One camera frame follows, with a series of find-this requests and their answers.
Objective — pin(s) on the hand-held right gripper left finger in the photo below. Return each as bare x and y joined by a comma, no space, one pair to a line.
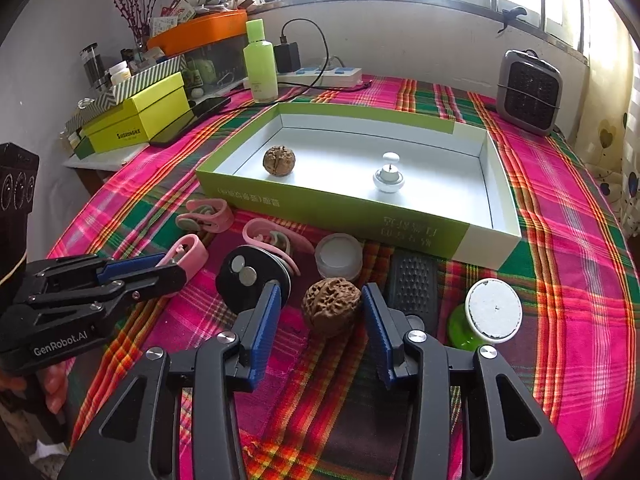
265,330

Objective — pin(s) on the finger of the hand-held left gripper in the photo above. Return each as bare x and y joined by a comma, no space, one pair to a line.
130,266
150,280

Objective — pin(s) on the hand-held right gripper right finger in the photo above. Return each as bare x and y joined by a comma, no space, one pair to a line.
377,330

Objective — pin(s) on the pink clip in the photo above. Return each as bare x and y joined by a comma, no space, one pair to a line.
260,230
205,215
187,255

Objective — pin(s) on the black disc with magnets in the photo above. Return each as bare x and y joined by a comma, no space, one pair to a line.
250,280

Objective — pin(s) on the light brown walnut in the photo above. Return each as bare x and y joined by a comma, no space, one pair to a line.
331,305

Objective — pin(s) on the black remote control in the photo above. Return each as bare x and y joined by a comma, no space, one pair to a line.
412,280

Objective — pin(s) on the clear dome cap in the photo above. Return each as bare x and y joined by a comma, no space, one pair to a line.
338,257

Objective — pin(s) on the green and white shallow box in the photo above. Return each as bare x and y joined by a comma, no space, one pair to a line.
330,160

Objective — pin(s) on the person's left hand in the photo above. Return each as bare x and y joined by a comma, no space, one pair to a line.
56,385

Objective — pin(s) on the white side table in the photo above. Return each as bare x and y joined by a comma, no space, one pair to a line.
100,158

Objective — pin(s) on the green and white suction cup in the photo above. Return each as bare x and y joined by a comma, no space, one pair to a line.
492,310

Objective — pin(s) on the black box with dials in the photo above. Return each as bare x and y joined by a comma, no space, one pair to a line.
17,185

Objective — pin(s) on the small white knob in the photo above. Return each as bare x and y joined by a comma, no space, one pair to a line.
388,180

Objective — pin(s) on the yellow-green box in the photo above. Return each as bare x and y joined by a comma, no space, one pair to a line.
135,115

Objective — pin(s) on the black smartphone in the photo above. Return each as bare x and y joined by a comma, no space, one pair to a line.
192,115

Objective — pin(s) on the dark brown walnut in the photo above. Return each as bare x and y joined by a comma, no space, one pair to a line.
279,160

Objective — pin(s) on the green and white striped box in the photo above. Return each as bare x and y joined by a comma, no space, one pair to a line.
145,75

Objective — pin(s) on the white pill bottle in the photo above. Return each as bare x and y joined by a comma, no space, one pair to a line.
119,71

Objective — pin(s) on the glass jar with black lid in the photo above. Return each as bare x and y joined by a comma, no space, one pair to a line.
94,65

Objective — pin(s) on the green round toy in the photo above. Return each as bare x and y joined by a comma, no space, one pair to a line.
201,72

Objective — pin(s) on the pink and green plaid tablecloth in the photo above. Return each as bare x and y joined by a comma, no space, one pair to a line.
550,210

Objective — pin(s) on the clear storage bin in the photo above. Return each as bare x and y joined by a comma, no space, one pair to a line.
225,55

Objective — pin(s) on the green lotion bottle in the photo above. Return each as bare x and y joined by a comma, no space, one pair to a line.
260,65

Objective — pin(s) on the orange tray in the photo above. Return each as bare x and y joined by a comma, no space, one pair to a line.
197,32

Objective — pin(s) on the paper cards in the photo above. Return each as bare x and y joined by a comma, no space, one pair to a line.
172,12

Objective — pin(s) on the white power strip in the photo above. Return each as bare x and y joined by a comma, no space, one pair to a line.
325,76

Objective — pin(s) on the black charger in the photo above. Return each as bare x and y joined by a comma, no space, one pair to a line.
288,57

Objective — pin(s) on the dried branch with red buds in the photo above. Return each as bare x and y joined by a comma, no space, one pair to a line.
127,0

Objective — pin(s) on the grey space heater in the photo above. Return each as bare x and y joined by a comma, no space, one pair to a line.
530,92

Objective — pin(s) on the cream curtain with hearts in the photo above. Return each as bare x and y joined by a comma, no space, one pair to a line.
610,135

